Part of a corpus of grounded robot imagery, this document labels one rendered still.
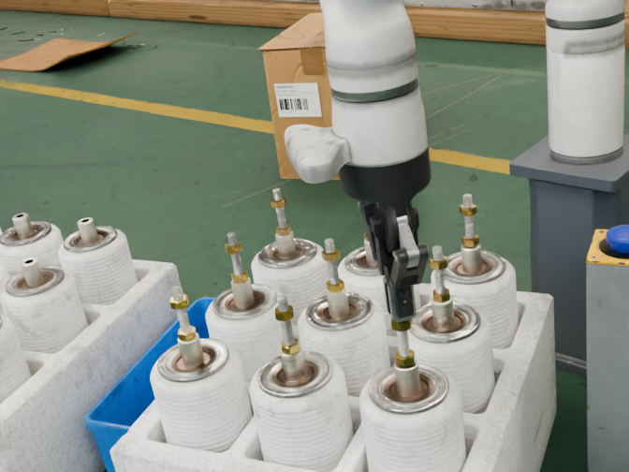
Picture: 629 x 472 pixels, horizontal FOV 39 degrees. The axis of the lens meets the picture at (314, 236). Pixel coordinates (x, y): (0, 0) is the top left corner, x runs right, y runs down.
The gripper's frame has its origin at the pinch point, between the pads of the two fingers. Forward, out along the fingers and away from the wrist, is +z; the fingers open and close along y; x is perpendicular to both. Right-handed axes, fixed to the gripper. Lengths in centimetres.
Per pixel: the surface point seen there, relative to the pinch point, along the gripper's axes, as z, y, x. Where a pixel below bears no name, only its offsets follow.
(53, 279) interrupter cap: 10, 40, 35
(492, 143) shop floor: 36, 113, -54
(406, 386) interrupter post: 8.9, -1.0, 0.6
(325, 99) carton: 17, 112, -17
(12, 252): 11, 53, 41
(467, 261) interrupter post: 8.8, 18.2, -12.9
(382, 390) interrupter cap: 9.8, 0.5, 2.6
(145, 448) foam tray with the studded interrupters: 17.1, 10.7, 26.1
